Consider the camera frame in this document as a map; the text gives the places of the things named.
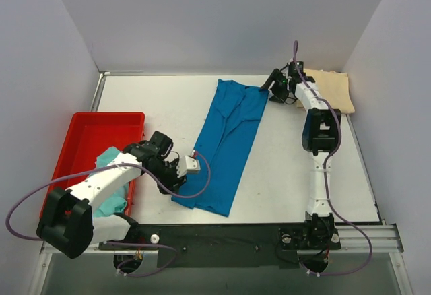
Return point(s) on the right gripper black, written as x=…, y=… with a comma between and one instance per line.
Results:
x=277, y=83

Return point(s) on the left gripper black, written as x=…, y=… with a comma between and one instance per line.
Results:
x=172, y=176

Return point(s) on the blue t shirt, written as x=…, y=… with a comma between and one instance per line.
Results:
x=225, y=141

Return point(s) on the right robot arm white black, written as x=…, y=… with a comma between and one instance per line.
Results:
x=320, y=138

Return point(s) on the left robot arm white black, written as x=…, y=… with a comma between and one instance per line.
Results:
x=67, y=221

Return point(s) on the folded beige t shirt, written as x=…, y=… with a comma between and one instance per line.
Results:
x=330, y=85

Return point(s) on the teal t shirt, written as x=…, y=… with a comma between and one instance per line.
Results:
x=117, y=202

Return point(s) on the red plastic bin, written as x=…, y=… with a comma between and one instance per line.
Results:
x=91, y=133

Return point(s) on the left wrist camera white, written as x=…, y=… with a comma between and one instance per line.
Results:
x=187, y=165

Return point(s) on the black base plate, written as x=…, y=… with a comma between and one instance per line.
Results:
x=244, y=257

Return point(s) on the aluminium rail frame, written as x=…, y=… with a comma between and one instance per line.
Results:
x=370, y=237

